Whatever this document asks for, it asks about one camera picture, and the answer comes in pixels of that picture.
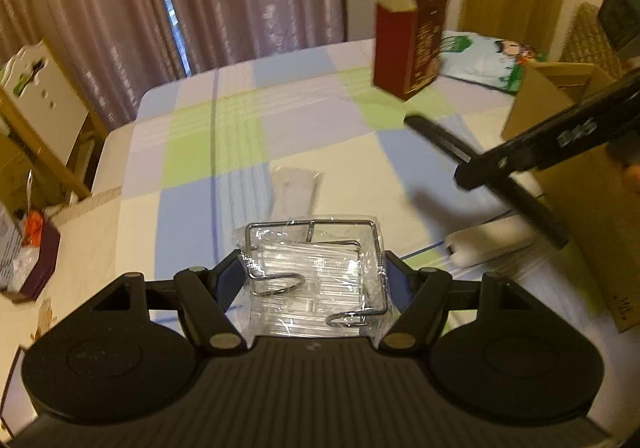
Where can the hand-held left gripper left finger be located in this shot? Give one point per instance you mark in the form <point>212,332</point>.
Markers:
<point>227,273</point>

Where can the dark red octagonal box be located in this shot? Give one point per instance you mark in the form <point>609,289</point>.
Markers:
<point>47,263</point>

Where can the plaid cloth desktop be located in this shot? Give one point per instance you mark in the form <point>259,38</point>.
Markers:
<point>190,208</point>

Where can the cream embroidered tablecloth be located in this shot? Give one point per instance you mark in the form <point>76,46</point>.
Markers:
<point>85,253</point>

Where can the orange small item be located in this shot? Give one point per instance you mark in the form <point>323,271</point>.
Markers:
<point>34,228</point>

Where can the black remote control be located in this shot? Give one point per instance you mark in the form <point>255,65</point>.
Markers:
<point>440,135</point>

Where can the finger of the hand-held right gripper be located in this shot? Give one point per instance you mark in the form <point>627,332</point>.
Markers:
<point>550,137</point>

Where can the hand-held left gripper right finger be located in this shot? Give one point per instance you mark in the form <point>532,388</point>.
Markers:
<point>395,273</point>

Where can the clear packet with white item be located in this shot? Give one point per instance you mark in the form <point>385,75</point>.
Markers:
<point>295,193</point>

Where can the dark red gift box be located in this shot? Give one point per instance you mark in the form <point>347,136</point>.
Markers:
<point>407,47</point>

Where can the green white printed bag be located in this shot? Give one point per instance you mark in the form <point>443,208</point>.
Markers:
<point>480,57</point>

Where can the white oblong case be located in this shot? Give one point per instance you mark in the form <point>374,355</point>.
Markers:
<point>480,248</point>

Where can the clear packet with metal rack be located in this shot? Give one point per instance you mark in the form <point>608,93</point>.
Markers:
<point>320,273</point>

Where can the white wooden chair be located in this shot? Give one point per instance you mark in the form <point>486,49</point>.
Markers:
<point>55,102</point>

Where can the small brown cardboard box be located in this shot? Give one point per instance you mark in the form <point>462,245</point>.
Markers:
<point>15,167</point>

